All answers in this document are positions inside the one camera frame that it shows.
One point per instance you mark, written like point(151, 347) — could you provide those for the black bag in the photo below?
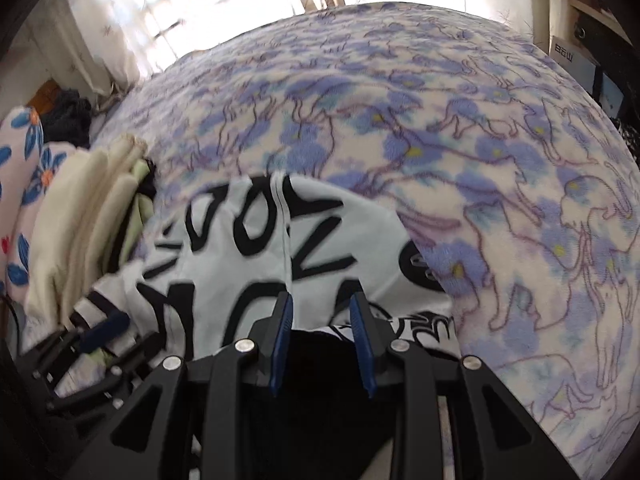
point(602, 35)

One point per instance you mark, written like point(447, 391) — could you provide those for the folded pale green garment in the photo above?
point(140, 190)

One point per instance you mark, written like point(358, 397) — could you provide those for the white leaf print curtain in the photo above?
point(100, 20)

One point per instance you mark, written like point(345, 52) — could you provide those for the wooden bed headboard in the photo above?
point(47, 92)

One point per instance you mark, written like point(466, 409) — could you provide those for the black patterned cloth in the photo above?
point(629, 132)

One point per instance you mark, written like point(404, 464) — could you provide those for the folded cream garment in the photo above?
point(75, 220)

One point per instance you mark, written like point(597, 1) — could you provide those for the rolled blue floral quilt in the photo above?
point(25, 160)

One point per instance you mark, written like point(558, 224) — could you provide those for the black and white printed jacket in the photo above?
point(240, 260)

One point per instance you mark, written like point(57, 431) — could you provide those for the folded black garment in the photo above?
point(149, 182)

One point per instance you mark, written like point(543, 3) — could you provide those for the purple cat print blanket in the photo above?
point(450, 160)

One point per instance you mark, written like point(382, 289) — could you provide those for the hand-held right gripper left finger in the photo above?
point(282, 340)

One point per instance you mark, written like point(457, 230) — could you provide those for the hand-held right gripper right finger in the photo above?
point(362, 345)

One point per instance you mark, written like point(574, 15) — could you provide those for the dark clothes pile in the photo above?
point(67, 115)

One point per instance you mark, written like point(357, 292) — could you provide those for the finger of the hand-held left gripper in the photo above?
point(105, 331)
point(135, 360)

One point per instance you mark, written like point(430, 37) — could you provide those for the white cardboard box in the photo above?
point(567, 52)

